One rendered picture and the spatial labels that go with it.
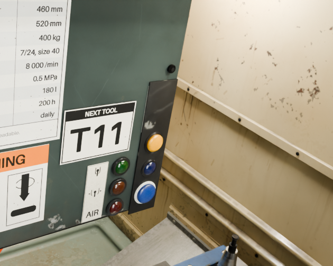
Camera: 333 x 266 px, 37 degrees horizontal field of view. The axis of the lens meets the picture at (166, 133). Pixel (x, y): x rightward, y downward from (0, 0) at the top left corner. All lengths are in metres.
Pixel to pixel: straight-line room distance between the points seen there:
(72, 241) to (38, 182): 1.56
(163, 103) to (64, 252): 1.50
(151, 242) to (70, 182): 1.23
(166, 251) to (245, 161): 0.47
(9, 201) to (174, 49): 0.27
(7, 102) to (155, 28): 0.19
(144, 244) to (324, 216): 0.70
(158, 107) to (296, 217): 0.89
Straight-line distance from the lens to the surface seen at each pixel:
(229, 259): 1.08
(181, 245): 1.80
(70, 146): 0.59
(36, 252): 2.08
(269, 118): 1.44
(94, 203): 0.66
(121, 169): 0.64
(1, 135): 0.54
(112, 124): 0.61
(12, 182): 0.58
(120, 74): 0.58
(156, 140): 0.65
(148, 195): 0.70
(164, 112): 0.65
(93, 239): 2.16
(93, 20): 0.54
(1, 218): 0.60
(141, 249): 1.82
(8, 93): 0.53
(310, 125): 1.36
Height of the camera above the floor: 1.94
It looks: 26 degrees down
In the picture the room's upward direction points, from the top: 11 degrees clockwise
